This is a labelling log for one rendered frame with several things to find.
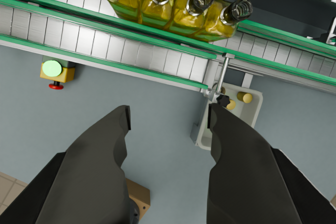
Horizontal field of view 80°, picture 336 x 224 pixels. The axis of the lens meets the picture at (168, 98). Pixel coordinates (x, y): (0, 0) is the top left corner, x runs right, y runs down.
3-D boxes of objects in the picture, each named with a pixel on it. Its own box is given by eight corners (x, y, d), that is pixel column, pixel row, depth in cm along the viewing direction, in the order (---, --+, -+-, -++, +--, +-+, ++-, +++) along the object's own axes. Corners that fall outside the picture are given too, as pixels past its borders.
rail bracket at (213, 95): (223, 55, 56) (245, 55, 43) (206, 113, 58) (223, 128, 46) (213, 52, 55) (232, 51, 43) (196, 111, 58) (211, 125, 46)
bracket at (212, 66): (213, 61, 63) (221, 62, 56) (204, 91, 64) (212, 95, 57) (202, 59, 62) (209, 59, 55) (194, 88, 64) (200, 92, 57)
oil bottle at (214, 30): (208, 23, 54) (249, 2, 33) (203, 45, 55) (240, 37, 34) (188, 18, 53) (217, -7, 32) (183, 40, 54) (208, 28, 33)
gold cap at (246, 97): (240, 88, 70) (246, 91, 66) (248, 94, 71) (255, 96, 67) (234, 97, 71) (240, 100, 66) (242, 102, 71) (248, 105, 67)
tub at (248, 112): (251, 88, 72) (265, 92, 64) (233, 146, 76) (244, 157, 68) (206, 77, 70) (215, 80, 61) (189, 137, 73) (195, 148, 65)
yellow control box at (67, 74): (77, 59, 64) (69, 59, 57) (73, 81, 65) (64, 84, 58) (54, 53, 63) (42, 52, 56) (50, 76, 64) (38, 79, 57)
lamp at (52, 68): (63, 62, 57) (59, 62, 54) (61, 78, 57) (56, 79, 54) (46, 58, 56) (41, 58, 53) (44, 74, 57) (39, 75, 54)
